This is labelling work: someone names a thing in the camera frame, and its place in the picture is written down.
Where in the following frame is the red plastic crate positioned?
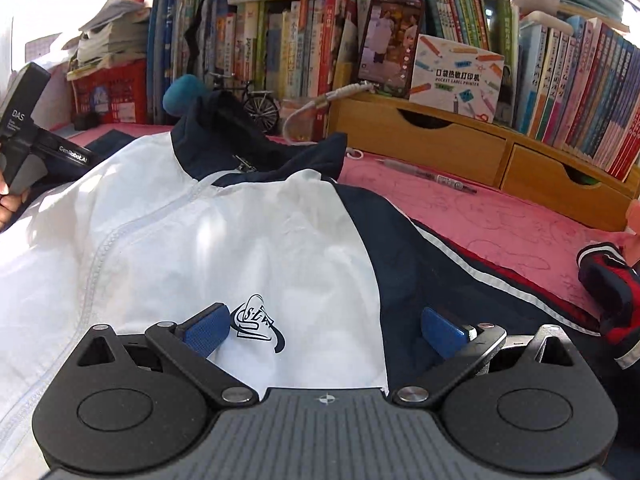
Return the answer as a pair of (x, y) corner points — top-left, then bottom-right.
(70, 57), (151, 126)

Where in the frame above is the row of tall blue books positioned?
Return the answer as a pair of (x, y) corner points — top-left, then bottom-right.
(147, 0), (206, 126)

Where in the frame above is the wooden drawer organizer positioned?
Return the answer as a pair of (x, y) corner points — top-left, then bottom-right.
(327, 92), (640, 233)

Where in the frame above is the white charging cable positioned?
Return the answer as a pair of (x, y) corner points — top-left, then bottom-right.
(282, 82), (381, 161)

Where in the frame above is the row of thin textbooks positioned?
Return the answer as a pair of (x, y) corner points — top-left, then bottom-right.
(357, 0), (640, 181)

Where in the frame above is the navy white jacket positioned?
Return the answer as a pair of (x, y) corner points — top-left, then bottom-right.
(0, 91), (640, 441)

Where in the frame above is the small translucent jar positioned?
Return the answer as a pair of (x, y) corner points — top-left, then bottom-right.
(280, 99), (331, 143)

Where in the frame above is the row of colourful books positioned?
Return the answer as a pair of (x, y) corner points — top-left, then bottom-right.
(200, 0), (358, 106)

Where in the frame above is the pen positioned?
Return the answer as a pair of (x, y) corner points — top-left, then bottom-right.
(375, 157), (478, 195)

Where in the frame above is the smartphone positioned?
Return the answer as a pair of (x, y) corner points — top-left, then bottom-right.
(356, 0), (426, 98)

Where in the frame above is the blue plush ball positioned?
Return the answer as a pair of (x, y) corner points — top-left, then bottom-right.
(162, 74), (211, 118)

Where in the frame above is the white illustrated cardboard box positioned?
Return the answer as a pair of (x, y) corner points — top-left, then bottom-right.
(409, 34), (506, 125)

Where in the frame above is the stack of workbooks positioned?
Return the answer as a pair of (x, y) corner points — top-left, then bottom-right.
(67, 0), (151, 78)

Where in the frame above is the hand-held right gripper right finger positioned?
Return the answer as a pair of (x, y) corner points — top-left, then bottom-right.
(392, 307), (576, 408)

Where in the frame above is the person's left hand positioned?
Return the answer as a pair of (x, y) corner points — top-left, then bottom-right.
(0, 170), (32, 233)

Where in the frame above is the white grid paper pad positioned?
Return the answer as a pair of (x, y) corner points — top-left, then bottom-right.
(25, 35), (61, 61)

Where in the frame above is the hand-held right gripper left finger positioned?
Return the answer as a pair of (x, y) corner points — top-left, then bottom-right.
(75, 302), (261, 406)

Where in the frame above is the model bicycle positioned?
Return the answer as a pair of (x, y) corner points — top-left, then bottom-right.
(207, 71), (282, 133)

